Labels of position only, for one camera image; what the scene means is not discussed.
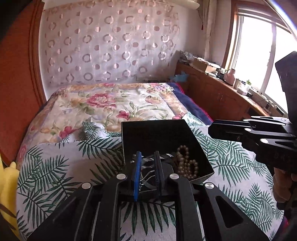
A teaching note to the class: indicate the teal plush toy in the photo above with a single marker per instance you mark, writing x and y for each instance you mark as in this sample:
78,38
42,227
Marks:
179,78

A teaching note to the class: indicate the circle-patterned sheer curtain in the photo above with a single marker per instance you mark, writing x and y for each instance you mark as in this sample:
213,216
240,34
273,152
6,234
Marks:
93,41

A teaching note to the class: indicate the cardboard box on cabinet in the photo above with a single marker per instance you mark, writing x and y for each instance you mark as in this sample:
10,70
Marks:
204,66

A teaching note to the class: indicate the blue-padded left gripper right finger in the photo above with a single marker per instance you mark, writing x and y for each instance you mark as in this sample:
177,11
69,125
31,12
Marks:
203,212

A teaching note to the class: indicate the yellow plush toy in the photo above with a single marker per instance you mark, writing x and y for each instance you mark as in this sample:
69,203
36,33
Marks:
9,179

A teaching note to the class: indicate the wooden headboard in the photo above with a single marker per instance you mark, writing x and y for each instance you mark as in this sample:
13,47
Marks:
22,94

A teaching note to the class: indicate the silver ornate hair comb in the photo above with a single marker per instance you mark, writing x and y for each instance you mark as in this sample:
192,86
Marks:
147,176

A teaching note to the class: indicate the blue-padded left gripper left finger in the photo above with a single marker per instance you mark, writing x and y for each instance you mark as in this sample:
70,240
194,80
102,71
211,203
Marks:
92,212

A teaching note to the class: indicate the blue blanket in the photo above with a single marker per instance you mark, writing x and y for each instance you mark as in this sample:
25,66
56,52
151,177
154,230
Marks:
190,105

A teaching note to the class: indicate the pink bottle on cabinet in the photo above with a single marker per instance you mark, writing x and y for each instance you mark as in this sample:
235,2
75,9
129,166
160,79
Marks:
230,77

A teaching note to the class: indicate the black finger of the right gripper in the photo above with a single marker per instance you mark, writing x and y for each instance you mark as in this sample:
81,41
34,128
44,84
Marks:
241,131
268,123

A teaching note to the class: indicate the black open storage box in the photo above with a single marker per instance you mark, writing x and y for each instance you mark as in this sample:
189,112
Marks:
165,136

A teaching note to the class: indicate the person's right hand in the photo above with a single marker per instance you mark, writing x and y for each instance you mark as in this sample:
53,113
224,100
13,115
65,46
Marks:
282,182

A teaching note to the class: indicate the wooden cabinet along window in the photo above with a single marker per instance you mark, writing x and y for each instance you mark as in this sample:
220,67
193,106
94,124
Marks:
218,99

